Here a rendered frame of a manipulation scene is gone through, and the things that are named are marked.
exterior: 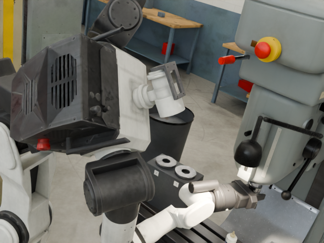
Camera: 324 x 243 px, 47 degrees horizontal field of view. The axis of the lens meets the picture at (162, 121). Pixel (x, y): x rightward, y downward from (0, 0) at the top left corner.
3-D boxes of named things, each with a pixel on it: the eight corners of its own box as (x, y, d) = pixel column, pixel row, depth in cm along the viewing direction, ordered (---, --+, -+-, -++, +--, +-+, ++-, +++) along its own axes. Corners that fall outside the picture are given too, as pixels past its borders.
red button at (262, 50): (265, 61, 87) (270, 45, 86) (250, 56, 90) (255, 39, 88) (271, 60, 90) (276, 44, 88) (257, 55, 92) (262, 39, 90)
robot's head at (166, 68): (151, 105, 92) (172, 101, 86) (139, 72, 90) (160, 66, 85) (168, 97, 96) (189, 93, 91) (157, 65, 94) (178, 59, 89)
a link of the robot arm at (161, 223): (179, 235, 116) (125, 270, 111) (161, 209, 122) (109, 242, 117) (176, 220, 108) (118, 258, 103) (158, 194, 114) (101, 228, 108)
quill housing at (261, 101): (274, 199, 114) (311, 104, 100) (220, 167, 125) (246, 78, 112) (299, 180, 127) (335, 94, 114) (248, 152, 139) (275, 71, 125)
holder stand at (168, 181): (180, 223, 154) (190, 183, 146) (139, 197, 165) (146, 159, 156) (194, 210, 164) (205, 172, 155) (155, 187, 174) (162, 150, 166)
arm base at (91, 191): (90, 224, 89) (96, 209, 80) (75, 176, 95) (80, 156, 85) (147, 207, 96) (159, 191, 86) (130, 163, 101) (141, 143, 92)
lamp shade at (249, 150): (231, 161, 102) (237, 142, 99) (236, 151, 108) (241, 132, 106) (257, 170, 100) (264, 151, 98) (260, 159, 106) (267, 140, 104)
